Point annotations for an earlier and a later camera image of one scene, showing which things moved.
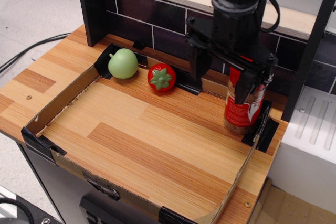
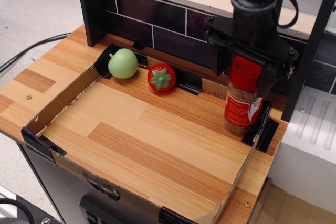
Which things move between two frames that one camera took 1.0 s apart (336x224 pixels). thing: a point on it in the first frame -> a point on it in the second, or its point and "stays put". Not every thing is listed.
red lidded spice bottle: (241, 119) stays put
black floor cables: (54, 38) stays put
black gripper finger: (200, 60) -> (220, 57)
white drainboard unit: (305, 162) stays put
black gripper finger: (246, 81) -> (269, 74)
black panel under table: (104, 209) stays put
